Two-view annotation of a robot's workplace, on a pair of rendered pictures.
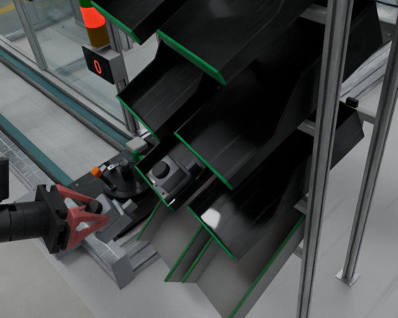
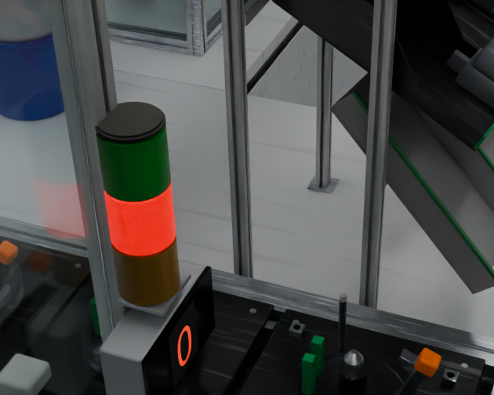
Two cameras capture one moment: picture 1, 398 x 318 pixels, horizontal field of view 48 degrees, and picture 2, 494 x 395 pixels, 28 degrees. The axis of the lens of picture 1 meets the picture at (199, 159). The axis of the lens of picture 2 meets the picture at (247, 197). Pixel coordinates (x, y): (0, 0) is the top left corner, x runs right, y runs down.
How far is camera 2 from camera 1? 148 cm
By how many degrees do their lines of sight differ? 84
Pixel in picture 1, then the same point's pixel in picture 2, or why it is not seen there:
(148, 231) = (477, 269)
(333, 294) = (360, 190)
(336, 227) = not seen: hidden behind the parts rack
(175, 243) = (472, 231)
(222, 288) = not seen: outside the picture
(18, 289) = not seen: outside the picture
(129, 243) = (485, 344)
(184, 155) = (434, 83)
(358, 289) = (336, 174)
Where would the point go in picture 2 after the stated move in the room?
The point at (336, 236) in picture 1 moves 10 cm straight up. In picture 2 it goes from (257, 203) to (256, 150)
